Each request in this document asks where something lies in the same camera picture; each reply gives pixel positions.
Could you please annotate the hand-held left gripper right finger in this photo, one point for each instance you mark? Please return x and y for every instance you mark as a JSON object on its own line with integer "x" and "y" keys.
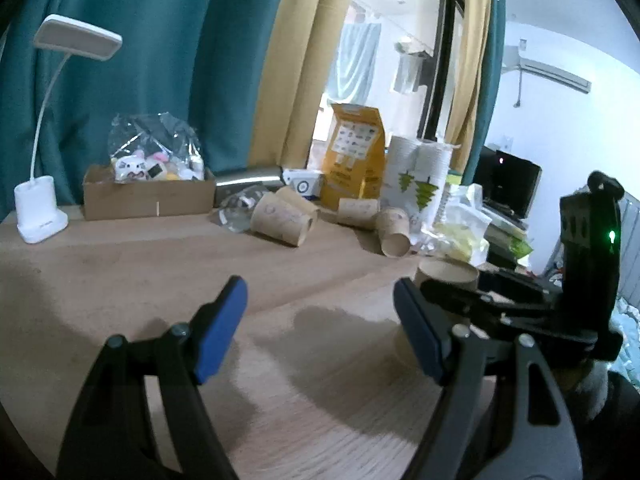
{"x": 417, "y": 327}

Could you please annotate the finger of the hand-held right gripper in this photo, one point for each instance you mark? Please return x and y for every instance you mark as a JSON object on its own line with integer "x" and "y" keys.
{"x": 510, "y": 287}
{"x": 550, "y": 332}

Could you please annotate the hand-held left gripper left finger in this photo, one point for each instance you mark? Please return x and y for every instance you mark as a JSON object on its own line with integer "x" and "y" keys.
{"x": 220, "y": 327}

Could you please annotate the brown paper cup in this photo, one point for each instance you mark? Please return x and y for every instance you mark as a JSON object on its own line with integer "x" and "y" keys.
{"x": 357, "y": 212}
{"x": 280, "y": 222}
{"x": 445, "y": 272}
{"x": 392, "y": 235}
{"x": 300, "y": 199}

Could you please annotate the stack of books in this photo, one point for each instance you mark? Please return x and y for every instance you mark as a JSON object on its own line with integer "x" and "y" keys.
{"x": 510, "y": 237}

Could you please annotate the clear plastic bags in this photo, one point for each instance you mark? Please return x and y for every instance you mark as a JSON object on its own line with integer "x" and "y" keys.
{"x": 460, "y": 230}

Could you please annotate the black monitor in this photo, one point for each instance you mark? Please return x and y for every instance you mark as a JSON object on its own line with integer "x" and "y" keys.
{"x": 510, "y": 180}

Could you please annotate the crumpled clear plastic wrapper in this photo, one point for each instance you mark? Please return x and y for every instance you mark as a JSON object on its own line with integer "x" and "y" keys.
{"x": 237, "y": 210}

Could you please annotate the stack of white tree-print cups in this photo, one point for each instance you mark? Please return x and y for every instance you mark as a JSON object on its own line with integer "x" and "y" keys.
{"x": 417, "y": 175}

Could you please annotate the cardboard box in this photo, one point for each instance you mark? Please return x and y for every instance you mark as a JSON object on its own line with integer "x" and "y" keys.
{"x": 145, "y": 200}

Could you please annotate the silver metal cylinder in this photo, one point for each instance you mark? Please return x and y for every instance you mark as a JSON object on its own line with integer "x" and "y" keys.
{"x": 245, "y": 180}

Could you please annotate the small white box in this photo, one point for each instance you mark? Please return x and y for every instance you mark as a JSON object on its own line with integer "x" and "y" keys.
{"x": 302, "y": 182}

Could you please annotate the yellow paper bag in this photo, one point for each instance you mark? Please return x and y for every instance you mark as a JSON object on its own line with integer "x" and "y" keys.
{"x": 352, "y": 155}

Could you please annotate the clear bag of plush toys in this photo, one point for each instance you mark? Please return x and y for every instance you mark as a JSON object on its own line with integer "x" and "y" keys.
{"x": 155, "y": 150}

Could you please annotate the white air conditioner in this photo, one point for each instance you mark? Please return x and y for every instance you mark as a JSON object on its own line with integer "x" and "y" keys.
{"x": 545, "y": 70}

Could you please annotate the narrow teal curtain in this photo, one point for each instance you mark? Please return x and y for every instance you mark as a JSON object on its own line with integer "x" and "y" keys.
{"x": 492, "y": 85}

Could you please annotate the white desk lamp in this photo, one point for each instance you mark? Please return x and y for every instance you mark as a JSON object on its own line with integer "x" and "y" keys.
{"x": 42, "y": 210}

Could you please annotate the narrow yellow curtain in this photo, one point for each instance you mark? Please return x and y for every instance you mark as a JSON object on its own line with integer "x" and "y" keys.
{"x": 470, "y": 60}

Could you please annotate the white hanging shirt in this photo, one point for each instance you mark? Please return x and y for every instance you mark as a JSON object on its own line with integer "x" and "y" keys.
{"x": 407, "y": 72}

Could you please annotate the wide yellow curtain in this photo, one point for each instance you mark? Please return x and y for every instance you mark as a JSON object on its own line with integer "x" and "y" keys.
{"x": 300, "y": 75}

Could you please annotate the wide teal curtain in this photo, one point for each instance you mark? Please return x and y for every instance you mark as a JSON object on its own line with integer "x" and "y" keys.
{"x": 165, "y": 60}

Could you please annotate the light blue hanging cloth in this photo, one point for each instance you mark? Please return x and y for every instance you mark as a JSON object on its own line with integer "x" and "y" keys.
{"x": 355, "y": 60}

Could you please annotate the dark window frame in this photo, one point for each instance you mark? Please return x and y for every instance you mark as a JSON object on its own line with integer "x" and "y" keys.
{"x": 442, "y": 60}

